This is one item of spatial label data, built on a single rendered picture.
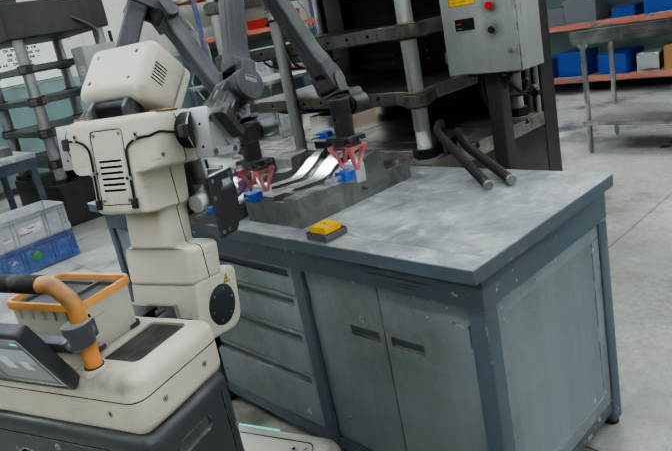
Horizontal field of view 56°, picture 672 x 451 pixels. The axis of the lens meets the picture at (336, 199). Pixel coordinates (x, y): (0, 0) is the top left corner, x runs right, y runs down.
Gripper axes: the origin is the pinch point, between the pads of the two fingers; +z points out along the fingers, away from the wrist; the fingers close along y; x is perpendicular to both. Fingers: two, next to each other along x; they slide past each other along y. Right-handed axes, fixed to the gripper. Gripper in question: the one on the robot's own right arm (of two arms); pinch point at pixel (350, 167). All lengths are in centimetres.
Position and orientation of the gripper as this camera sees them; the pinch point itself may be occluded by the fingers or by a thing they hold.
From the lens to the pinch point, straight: 179.9
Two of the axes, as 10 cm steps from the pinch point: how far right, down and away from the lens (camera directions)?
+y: -6.9, -0.6, 7.3
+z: 1.8, 9.5, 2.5
